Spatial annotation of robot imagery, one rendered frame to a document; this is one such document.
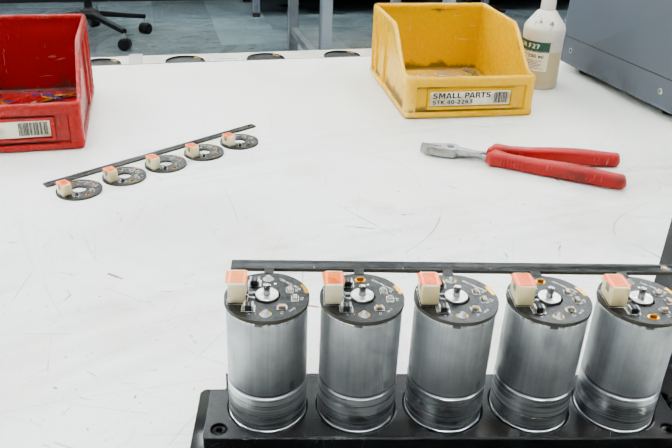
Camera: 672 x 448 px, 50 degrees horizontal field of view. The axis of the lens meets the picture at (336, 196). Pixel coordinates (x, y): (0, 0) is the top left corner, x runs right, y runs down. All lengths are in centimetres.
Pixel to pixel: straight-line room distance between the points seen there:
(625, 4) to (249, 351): 48
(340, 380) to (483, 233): 18
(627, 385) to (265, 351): 11
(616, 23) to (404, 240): 33
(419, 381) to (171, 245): 18
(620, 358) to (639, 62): 41
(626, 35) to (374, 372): 46
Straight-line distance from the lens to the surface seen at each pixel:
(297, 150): 47
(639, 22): 62
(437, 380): 22
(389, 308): 21
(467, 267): 23
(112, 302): 33
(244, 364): 22
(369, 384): 22
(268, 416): 23
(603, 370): 24
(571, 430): 25
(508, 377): 23
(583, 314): 22
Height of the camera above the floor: 93
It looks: 27 degrees down
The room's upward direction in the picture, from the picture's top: 2 degrees clockwise
